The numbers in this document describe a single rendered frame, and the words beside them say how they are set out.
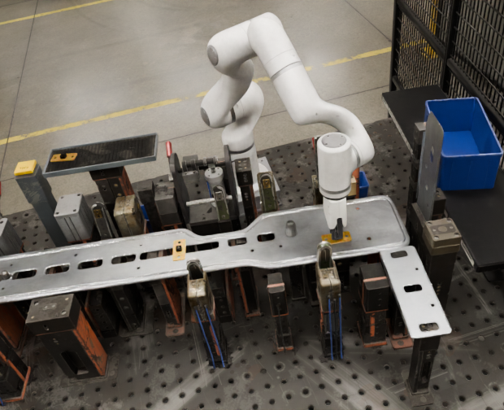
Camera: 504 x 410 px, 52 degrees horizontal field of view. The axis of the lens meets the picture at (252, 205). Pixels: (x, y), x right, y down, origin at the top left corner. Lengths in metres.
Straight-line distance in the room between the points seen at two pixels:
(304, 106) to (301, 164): 0.99
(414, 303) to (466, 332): 0.37
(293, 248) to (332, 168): 0.32
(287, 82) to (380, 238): 0.53
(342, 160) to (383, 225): 0.35
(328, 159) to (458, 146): 0.65
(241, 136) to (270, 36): 0.63
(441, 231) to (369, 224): 0.21
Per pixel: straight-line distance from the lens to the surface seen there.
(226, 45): 1.46
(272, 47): 1.32
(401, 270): 1.44
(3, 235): 1.80
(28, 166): 1.84
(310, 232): 1.53
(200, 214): 1.70
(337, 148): 1.26
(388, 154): 2.31
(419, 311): 1.36
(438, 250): 1.47
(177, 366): 1.69
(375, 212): 1.59
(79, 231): 1.70
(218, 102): 1.75
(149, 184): 1.67
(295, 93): 1.30
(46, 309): 1.53
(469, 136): 1.87
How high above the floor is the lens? 2.09
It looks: 42 degrees down
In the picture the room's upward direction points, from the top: 10 degrees counter-clockwise
